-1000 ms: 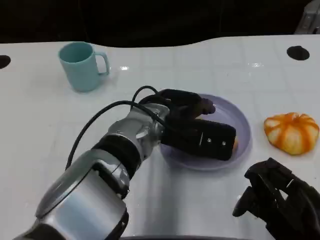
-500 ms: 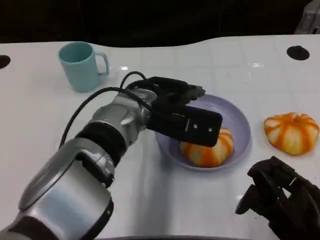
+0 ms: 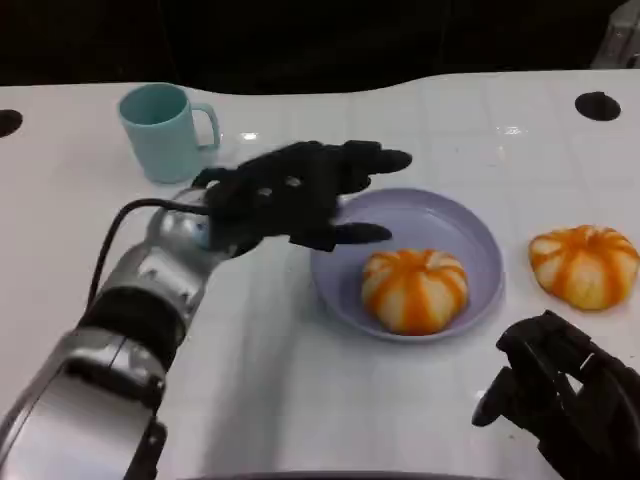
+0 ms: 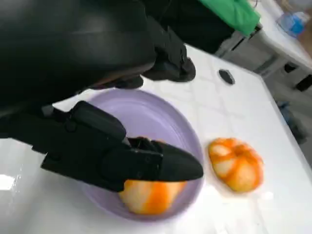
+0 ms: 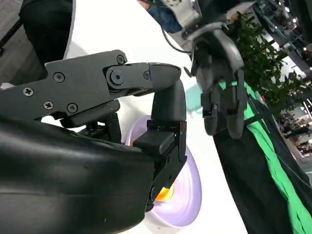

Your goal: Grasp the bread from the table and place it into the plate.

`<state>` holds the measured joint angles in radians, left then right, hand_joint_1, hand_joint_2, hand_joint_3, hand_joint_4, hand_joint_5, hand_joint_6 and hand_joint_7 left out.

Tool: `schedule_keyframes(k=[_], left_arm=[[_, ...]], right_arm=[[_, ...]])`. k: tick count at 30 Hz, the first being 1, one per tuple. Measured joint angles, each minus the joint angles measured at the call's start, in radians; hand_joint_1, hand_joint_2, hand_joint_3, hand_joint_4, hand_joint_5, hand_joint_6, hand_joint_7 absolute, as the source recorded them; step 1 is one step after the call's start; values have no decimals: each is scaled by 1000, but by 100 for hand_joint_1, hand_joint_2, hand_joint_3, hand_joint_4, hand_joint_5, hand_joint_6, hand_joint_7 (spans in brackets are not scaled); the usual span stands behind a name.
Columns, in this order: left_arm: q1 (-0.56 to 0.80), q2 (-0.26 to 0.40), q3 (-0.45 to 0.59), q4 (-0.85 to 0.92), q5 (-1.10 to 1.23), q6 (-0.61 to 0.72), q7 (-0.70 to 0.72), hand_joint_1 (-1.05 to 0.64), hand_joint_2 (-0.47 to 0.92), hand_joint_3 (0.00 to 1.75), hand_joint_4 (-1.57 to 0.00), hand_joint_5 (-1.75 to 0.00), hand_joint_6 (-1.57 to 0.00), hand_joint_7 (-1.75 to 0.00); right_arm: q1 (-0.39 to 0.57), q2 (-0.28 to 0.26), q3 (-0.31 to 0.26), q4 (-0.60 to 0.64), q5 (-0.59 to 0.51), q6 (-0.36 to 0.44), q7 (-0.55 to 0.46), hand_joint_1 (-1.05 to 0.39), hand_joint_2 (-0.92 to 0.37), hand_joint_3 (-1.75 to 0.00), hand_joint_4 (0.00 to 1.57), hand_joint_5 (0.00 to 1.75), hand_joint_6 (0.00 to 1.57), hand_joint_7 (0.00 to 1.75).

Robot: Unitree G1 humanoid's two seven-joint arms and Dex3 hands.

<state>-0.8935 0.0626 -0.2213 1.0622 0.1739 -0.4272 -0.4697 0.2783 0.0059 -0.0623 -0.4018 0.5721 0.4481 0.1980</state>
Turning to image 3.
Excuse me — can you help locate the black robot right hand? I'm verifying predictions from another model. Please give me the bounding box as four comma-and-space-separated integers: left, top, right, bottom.
471, 309, 640, 480

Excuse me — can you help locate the lilac plate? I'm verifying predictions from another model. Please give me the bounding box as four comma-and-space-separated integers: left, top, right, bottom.
309, 187, 504, 344

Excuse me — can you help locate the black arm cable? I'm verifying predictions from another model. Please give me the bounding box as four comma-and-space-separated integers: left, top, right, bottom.
87, 198, 212, 307

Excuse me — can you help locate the grey background machine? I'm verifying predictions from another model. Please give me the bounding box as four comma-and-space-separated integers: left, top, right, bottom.
589, 0, 640, 70

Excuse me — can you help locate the pale green mug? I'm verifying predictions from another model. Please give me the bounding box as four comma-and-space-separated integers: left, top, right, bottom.
117, 83, 222, 185

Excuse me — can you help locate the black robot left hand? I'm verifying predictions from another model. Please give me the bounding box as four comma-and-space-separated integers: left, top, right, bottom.
192, 140, 414, 254

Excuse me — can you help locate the orange white toy bread roll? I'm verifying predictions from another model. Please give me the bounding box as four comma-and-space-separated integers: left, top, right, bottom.
361, 248, 470, 337
528, 224, 640, 313

